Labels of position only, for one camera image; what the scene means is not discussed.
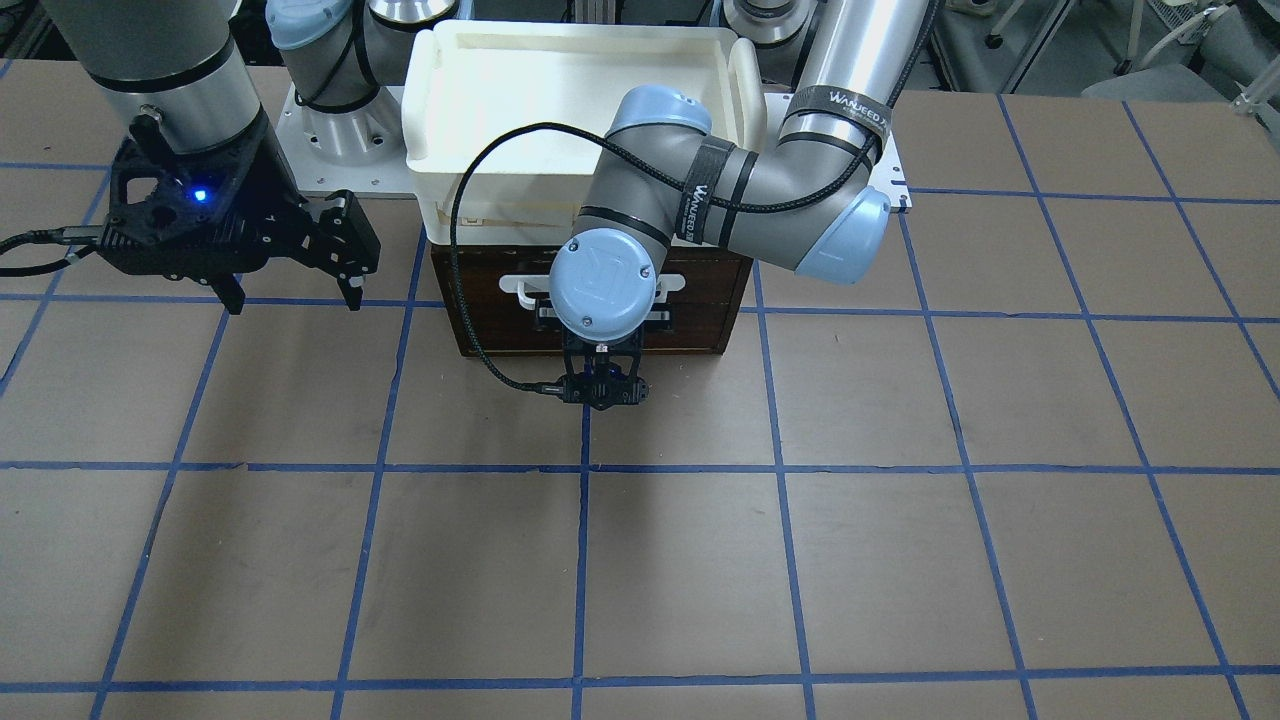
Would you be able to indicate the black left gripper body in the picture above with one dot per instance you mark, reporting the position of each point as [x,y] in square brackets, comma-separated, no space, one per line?
[640,387]

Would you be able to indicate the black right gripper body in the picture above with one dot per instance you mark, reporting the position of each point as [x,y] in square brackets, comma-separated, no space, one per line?
[268,205]

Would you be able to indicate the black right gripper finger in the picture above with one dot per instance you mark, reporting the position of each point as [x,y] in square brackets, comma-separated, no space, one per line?
[351,289]
[230,293]

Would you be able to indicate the wooden drawer with white handle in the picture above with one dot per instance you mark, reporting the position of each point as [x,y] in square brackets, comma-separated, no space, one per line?
[698,319]

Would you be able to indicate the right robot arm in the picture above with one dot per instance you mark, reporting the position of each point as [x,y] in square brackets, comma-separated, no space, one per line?
[180,59]

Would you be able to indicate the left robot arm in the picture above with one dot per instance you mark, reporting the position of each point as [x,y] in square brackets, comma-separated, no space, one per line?
[806,204]

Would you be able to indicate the dark brown drawer cabinet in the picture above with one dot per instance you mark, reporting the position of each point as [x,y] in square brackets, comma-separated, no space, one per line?
[537,263]

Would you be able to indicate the white plastic tray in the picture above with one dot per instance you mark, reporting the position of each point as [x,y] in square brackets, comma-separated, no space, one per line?
[470,81]

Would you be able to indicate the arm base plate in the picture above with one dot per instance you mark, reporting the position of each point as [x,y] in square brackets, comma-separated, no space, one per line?
[361,151]
[888,176]

